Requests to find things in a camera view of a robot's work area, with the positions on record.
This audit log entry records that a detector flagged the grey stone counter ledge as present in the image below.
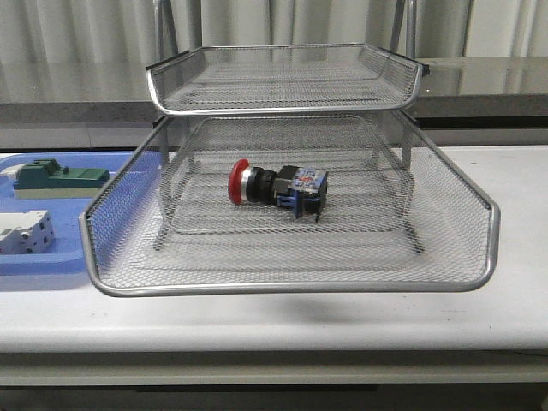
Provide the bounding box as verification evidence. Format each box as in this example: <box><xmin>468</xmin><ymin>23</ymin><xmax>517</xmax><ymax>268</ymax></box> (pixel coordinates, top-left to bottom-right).
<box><xmin>1</xmin><ymin>57</ymin><xmax>547</xmax><ymax>128</ymax></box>

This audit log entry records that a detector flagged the silver rack frame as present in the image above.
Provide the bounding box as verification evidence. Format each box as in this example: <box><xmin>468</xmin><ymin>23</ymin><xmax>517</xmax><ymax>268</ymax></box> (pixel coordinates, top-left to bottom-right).
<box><xmin>152</xmin><ymin>0</ymin><xmax>430</xmax><ymax>254</ymax></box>

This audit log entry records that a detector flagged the red emergency stop button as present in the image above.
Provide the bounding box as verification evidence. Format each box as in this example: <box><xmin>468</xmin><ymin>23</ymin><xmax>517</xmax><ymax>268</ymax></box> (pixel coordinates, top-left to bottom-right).
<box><xmin>228</xmin><ymin>158</ymin><xmax>329</xmax><ymax>220</ymax></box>

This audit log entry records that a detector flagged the green and beige switch block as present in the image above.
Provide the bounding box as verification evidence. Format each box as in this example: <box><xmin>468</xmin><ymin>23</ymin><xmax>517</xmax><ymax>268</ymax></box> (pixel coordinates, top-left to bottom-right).
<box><xmin>13</xmin><ymin>158</ymin><xmax>110</xmax><ymax>200</ymax></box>

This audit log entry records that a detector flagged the blue plastic tray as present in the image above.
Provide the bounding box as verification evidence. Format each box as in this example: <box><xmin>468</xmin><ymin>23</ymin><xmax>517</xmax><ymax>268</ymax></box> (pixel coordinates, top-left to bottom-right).
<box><xmin>1</xmin><ymin>151</ymin><xmax>131</xmax><ymax>275</ymax></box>

